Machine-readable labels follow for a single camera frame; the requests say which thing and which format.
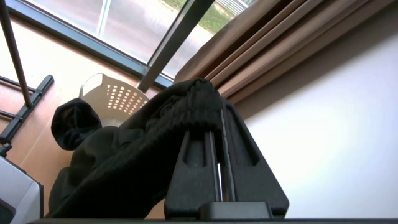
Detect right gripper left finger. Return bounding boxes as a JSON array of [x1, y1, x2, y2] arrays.
[[164, 129, 222, 218]]

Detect black trousers with white cord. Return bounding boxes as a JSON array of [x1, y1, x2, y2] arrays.
[[46, 77, 223, 218]]

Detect white laundry basket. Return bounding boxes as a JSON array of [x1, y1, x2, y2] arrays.
[[79, 73, 150, 128]]

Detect brown curtain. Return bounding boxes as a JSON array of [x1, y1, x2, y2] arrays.
[[174, 0, 396, 105]]

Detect heap of clothes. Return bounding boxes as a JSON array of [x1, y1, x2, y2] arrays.
[[50, 98, 103, 151]]

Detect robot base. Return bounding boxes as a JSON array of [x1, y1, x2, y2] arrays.
[[0, 142, 44, 224]]

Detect black clothes rack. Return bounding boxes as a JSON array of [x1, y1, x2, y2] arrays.
[[0, 0, 55, 147]]

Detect window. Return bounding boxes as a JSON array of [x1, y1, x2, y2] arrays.
[[6, 0, 259, 93]]

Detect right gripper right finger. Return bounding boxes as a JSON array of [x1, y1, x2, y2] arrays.
[[217, 98, 290, 218]]

